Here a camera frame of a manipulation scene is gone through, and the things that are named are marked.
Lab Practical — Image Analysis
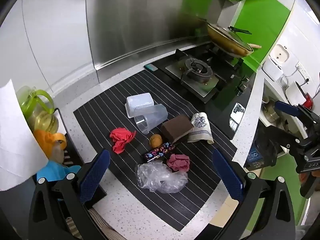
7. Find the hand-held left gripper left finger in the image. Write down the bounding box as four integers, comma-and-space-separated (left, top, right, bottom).
28, 149, 111, 240

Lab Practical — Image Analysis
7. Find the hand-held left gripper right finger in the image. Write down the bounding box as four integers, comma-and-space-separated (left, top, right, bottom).
212, 148, 297, 240

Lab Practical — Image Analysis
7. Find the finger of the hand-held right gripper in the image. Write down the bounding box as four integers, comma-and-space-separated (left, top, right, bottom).
261, 127, 304, 155
274, 100, 312, 117

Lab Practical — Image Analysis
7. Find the red paper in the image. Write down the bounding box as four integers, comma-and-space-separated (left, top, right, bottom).
109, 127, 137, 154

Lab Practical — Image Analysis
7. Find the pink paper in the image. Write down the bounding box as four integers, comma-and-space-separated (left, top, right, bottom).
167, 154, 190, 172

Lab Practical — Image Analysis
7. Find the person's right hand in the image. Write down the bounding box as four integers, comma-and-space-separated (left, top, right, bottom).
299, 169, 320, 183

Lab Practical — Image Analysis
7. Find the steel pot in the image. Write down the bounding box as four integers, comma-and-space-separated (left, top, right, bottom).
262, 97, 283, 123

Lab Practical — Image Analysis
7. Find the red kitchen utensil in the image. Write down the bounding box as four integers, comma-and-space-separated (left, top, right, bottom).
295, 81, 314, 108

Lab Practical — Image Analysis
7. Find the blue black pedal bin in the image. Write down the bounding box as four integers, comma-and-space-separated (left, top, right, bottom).
244, 127, 275, 170

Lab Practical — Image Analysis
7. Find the blue plastic item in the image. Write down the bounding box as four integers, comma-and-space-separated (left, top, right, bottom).
37, 160, 82, 183

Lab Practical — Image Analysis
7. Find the patterned cloth pouch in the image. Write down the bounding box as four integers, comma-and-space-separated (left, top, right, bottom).
187, 112, 214, 145

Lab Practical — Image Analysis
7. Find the green cabinet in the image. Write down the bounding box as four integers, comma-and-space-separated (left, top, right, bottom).
246, 152, 309, 230

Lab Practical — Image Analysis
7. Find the orange plastic bottle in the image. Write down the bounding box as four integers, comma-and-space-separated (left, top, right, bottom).
34, 129, 67, 163

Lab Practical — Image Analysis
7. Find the black striped mat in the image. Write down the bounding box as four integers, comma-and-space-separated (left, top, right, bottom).
73, 69, 238, 232

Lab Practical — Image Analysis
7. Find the black gas stove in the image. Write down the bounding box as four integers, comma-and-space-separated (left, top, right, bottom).
144, 42, 257, 140

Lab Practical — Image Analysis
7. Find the clear crumpled plastic bag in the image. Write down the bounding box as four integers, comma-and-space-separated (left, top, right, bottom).
135, 161, 188, 194

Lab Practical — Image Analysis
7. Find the black patterned wrapper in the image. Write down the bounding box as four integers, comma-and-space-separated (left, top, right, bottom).
142, 142, 175, 162

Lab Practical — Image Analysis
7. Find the brown potato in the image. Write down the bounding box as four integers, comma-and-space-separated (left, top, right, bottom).
149, 134, 163, 148

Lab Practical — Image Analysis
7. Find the yellow-green jar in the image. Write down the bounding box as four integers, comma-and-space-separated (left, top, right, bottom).
34, 110, 59, 133

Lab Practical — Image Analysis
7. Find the brown sponge block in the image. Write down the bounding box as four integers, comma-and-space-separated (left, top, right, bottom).
160, 114, 194, 143

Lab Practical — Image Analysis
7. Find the clear plastic cup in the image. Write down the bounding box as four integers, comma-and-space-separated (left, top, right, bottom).
134, 104, 168, 135

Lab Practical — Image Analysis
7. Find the golden wok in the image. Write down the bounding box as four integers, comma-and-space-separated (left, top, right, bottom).
197, 17, 262, 57

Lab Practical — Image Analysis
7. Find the clear rectangular plastic container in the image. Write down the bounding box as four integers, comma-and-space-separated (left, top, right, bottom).
125, 93, 154, 118

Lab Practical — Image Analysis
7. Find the white paper towel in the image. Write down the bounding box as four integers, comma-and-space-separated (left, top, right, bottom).
0, 79, 49, 192

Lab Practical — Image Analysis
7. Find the glass wok lid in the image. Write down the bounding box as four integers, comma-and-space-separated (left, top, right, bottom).
206, 22, 253, 52

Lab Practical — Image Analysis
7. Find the green plastic jug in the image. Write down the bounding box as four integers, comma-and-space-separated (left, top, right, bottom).
16, 86, 55, 120

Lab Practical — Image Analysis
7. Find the black burner grate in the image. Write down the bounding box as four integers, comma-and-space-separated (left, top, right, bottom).
180, 57, 213, 84

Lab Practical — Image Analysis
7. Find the white wall socket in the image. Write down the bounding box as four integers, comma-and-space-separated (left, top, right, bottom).
298, 64, 310, 84

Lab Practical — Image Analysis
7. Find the white wall appliance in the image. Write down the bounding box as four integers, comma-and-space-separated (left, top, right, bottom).
262, 44, 298, 82

